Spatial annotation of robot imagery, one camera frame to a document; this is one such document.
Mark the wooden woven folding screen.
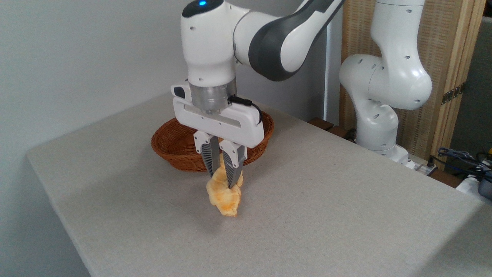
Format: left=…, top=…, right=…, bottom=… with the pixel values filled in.
left=340, top=0, right=487, bottom=170

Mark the white vertical pole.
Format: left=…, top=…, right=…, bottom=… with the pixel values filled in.
left=324, top=0, right=344, bottom=126

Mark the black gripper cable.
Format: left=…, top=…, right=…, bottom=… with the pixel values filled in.
left=228, top=95, right=263, bottom=125

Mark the tangle of dark cables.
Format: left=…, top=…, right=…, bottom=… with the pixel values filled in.
left=434, top=147, right=492, bottom=182

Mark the brown woven wicker basket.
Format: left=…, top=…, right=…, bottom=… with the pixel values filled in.
left=151, top=111, right=275, bottom=173

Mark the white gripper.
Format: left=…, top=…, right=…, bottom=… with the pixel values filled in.
left=173, top=96, right=266, bottom=189

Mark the white power strip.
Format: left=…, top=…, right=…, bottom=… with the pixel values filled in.
left=407, top=155, right=439, bottom=177

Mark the long golden croissant bread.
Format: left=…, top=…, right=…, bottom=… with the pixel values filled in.
left=206, top=153, right=244, bottom=217

